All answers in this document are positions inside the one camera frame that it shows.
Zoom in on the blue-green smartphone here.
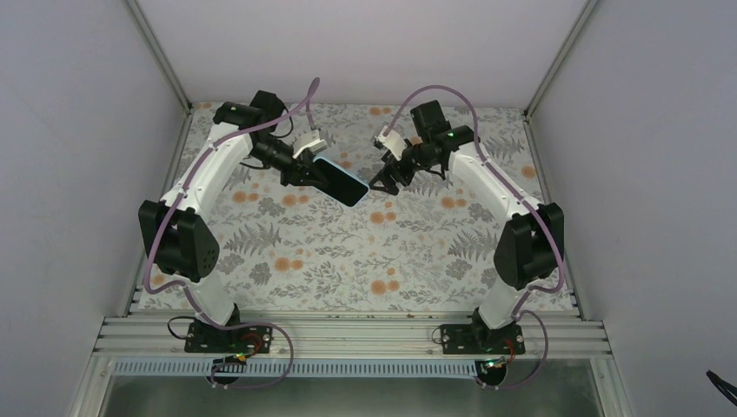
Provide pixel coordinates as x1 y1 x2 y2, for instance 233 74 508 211
310 160 369 209

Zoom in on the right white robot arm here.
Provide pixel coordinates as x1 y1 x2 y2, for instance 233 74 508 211
369 101 564 354

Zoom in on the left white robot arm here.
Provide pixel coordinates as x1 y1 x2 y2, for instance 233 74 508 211
138 91 327 352

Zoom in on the floral patterned table mat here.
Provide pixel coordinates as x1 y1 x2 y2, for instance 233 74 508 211
208 104 542 312

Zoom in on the black object at corner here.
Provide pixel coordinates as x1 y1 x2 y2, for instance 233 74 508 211
706 370 737 406

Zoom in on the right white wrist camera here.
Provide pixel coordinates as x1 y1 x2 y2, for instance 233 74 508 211
373 127 412 161

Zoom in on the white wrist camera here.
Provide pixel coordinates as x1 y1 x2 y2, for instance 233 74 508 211
373 127 412 161
292 129 328 159

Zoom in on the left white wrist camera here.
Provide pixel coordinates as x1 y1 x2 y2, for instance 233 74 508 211
292 129 328 159

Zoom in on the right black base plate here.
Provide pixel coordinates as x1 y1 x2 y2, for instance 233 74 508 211
431 323 526 355

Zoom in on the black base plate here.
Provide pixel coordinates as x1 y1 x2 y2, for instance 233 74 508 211
183 320 273 354
431 323 526 355

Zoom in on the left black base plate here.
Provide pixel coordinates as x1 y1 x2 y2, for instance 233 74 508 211
183 320 273 354

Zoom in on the aluminium mounting rail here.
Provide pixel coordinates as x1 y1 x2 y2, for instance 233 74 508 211
93 311 613 359

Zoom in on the perforated cable duct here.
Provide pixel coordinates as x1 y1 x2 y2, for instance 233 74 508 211
111 358 477 379

